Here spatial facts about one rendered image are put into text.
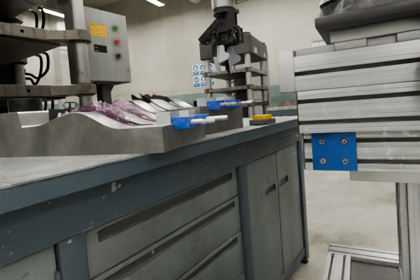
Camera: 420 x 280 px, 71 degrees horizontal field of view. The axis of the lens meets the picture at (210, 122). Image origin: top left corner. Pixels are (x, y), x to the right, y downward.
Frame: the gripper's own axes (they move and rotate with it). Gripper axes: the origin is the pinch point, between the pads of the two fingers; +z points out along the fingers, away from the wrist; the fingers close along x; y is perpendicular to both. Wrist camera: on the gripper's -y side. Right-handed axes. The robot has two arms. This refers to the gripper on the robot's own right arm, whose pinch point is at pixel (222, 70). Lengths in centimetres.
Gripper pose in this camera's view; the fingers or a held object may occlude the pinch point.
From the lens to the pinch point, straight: 104.7
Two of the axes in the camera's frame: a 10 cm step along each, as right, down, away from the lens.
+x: 5.7, -0.9, 8.1
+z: 0.8, 10.0, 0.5
